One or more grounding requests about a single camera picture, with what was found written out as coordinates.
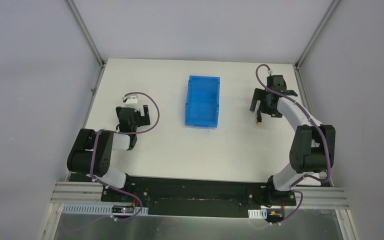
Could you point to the aluminium front rail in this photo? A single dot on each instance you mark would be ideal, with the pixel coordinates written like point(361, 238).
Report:
point(311, 197)

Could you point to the white slotted cable duct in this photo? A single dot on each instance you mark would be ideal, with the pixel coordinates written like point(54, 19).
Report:
point(98, 209)

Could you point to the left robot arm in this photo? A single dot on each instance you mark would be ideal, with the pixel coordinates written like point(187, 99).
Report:
point(91, 153)

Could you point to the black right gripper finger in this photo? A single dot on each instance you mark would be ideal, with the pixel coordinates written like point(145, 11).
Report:
point(258, 95)
point(262, 106)

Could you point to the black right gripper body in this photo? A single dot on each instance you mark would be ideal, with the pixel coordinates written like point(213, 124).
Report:
point(264, 100)

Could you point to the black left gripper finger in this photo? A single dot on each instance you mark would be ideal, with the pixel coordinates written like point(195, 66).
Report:
point(118, 113)
point(145, 118)

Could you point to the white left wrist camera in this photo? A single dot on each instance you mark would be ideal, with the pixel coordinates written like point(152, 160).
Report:
point(130, 101)

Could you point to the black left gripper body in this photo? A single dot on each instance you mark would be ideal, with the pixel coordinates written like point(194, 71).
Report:
point(140, 120)

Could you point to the controller board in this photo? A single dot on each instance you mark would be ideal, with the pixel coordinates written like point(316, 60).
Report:
point(275, 215)
point(123, 209)

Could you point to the blue plastic bin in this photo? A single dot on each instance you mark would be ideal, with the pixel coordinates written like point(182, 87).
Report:
point(202, 102)

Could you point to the left controller board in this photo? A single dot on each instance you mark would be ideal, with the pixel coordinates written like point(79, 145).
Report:
point(123, 209)

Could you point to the left aluminium frame post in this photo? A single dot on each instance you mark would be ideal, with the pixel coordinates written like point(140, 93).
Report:
point(77, 17)

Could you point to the right aluminium frame post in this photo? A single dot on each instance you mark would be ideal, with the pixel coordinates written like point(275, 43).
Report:
point(317, 32)

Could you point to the black yellow-capped screwdriver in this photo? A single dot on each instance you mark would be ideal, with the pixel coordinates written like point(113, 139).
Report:
point(259, 117)

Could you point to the aluminium frame post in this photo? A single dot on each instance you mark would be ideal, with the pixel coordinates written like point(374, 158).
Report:
point(77, 17)
point(317, 32)

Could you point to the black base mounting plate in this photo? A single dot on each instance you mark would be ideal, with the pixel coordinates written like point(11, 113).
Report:
point(199, 198)

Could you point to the right controller board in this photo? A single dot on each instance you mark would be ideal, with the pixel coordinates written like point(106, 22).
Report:
point(275, 215)

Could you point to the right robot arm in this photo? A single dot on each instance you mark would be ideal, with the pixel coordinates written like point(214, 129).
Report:
point(313, 145)

